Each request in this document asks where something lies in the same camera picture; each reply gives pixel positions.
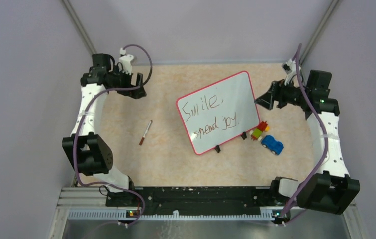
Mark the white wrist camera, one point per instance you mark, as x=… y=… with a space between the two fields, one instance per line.
x=292 y=70
x=125 y=62

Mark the aluminium frame rail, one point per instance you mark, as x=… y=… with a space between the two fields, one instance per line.
x=89 y=203

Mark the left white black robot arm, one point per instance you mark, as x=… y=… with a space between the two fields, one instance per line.
x=87 y=152

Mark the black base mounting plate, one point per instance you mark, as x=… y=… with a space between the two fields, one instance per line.
x=199 y=201

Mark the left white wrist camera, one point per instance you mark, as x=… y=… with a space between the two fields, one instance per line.
x=125 y=62

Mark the blue toy car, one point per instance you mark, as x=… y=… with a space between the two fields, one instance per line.
x=274 y=146

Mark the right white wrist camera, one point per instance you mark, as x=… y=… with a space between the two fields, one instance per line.
x=292 y=70

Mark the colourful toy brick figure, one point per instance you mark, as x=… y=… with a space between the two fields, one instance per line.
x=257 y=133

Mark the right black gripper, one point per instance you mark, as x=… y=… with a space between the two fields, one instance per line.
x=276 y=92

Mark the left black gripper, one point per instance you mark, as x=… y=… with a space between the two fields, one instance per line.
x=135 y=93

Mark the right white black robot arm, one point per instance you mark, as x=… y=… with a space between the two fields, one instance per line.
x=329 y=187

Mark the pink-framed whiteboard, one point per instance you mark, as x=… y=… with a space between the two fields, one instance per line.
x=219 y=112

